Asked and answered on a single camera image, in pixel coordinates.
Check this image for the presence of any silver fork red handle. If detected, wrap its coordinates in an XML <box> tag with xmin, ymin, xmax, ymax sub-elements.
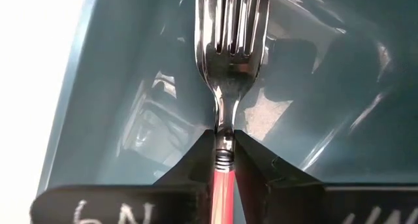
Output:
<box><xmin>195</xmin><ymin>0</ymin><xmax>272</xmax><ymax>224</ymax></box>

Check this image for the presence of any teal plastic bin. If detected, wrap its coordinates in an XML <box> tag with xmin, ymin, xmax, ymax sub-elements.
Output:
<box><xmin>36</xmin><ymin>0</ymin><xmax>418</xmax><ymax>224</ymax></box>

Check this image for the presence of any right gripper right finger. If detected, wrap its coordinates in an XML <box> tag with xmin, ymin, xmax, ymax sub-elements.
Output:
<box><xmin>233</xmin><ymin>129</ymin><xmax>418</xmax><ymax>224</ymax></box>

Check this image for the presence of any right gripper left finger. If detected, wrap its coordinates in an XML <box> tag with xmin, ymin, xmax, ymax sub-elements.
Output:
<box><xmin>29</xmin><ymin>129</ymin><xmax>217</xmax><ymax>224</ymax></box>

